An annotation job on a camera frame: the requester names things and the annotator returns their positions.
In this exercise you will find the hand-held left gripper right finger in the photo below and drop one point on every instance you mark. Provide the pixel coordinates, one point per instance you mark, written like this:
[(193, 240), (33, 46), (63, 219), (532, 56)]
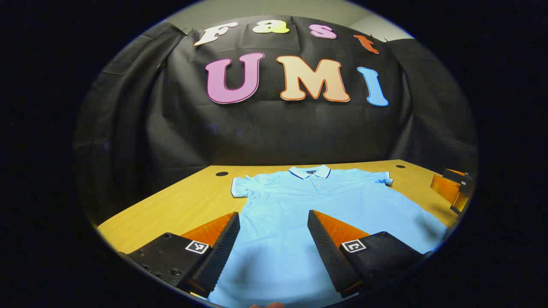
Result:
[(327, 252)]

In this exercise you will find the light blue polo T-shirt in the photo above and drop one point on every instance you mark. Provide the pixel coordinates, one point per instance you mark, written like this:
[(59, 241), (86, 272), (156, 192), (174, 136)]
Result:
[(282, 196)]

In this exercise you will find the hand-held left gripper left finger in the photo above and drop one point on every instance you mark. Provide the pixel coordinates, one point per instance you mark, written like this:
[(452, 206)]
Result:
[(222, 252)]

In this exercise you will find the black backdrop cloth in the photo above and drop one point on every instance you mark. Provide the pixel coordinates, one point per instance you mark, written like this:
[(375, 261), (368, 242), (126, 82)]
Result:
[(278, 128)]

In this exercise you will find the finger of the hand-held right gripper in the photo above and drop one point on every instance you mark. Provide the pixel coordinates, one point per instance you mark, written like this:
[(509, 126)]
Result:
[(461, 203), (444, 188)]

